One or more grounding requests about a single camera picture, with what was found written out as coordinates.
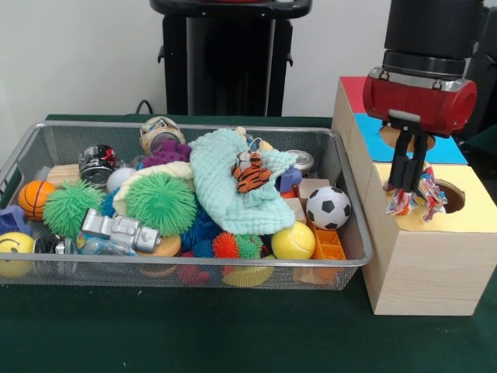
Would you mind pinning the wooden box with three holes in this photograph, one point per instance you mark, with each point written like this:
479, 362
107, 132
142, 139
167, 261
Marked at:
427, 264

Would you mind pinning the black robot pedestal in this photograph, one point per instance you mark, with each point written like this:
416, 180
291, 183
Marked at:
233, 58

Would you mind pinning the small white ball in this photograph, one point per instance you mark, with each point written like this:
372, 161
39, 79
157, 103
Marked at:
118, 178

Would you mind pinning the black stand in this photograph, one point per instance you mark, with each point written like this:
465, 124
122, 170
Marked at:
487, 85

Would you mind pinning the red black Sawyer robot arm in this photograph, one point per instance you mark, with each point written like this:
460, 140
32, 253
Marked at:
431, 35

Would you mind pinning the silver mesh bin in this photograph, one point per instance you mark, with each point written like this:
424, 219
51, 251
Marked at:
97, 134

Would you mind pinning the yellow tennis ball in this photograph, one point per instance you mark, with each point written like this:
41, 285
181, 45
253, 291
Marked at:
293, 241

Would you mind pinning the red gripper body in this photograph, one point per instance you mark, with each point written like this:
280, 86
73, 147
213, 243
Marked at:
419, 105

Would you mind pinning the yellow smiley ball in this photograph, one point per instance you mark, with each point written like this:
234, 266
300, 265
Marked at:
15, 248

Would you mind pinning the silver robot toy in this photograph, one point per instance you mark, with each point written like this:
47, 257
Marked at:
120, 231

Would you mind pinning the orange basketball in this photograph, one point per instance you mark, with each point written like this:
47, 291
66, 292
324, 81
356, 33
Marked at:
35, 198

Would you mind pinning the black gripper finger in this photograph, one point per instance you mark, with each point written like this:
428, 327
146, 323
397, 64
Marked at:
417, 163
400, 163

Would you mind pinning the black and white soccer ball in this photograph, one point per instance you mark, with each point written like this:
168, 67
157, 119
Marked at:
328, 208

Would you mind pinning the colourful patterned cloth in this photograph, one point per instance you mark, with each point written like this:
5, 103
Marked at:
431, 194

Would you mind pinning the small green spiky ball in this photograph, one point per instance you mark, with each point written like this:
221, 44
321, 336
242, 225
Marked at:
70, 208

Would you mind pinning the mint green cloth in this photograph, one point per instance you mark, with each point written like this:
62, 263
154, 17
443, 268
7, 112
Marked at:
217, 178

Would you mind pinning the small wooden block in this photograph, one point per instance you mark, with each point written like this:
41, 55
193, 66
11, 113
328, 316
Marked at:
62, 175

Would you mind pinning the black and red can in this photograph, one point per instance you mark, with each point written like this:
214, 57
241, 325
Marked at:
97, 163

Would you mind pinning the large green spiky ball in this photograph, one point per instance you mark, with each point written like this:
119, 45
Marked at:
161, 204

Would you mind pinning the dark green tablecloth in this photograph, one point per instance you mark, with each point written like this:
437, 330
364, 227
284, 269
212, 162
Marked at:
485, 149
194, 334

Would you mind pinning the small tiger plush toy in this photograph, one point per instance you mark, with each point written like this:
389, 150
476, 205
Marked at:
250, 176

